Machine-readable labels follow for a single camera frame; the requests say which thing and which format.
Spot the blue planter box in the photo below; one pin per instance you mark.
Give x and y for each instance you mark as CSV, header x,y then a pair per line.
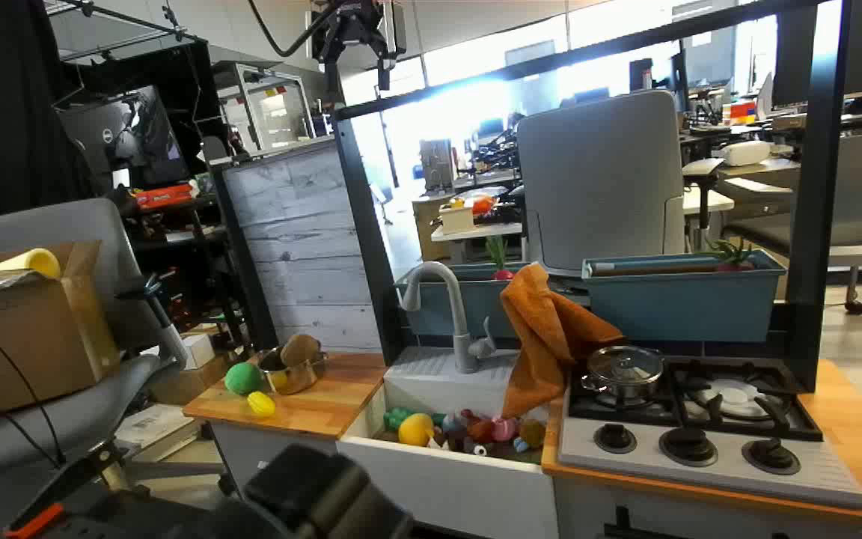
x,y
680,303

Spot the wooden countertop with toys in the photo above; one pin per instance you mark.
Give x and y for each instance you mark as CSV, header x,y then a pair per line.
x,y
336,400

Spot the yellow toy ball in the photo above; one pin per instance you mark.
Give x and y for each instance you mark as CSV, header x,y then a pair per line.
x,y
418,430

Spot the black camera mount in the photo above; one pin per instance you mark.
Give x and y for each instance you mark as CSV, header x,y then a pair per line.
x,y
322,496

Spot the grey wood plank panel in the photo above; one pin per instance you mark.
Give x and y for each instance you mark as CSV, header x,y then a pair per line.
x,y
300,249

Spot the green toy fruit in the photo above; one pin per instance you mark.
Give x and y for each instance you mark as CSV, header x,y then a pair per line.
x,y
243,378

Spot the yellow foam roll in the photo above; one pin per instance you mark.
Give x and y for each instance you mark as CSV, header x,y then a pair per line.
x,y
37,262

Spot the grey office chair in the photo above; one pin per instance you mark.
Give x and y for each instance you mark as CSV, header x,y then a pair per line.
x,y
53,221

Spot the grey toy faucet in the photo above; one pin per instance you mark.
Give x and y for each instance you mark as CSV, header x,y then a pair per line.
x,y
450,288

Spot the red toy food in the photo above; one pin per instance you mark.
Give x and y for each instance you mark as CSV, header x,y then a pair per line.
x,y
478,426

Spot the grey toy stove top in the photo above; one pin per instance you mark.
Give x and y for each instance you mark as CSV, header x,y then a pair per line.
x,y
712,469

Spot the black computer monitor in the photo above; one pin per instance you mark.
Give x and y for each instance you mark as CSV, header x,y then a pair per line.
x,y
143,131

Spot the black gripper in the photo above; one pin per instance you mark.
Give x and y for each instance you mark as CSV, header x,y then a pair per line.
x,y
351,26

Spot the steel pot with lid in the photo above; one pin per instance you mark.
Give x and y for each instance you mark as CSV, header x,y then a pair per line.
x,y
626,367

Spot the cardboard box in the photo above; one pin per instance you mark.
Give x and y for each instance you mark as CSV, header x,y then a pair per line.
x,y
22,339

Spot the white toy sink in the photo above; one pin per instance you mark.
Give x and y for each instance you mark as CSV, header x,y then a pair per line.
x,y
432,490

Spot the green plant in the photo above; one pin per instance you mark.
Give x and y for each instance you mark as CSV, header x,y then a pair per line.
x,y
731,252

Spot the yellow toy fruit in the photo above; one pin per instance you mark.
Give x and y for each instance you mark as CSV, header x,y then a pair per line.
x,y
261,406

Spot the brown toy bread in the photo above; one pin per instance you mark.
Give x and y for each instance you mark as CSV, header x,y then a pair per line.
x,y
304,348

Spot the grey toy kitchen cabinet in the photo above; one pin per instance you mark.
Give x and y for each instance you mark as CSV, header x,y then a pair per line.
x,y
254,450

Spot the orange towel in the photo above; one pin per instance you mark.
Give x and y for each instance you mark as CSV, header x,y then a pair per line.
x,y
547,331

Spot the wooden countertop around stove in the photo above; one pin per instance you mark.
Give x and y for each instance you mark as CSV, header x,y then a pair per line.
x,y
861,439

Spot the black frame with rail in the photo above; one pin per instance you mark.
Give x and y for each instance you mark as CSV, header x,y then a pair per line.
x,y
813,198

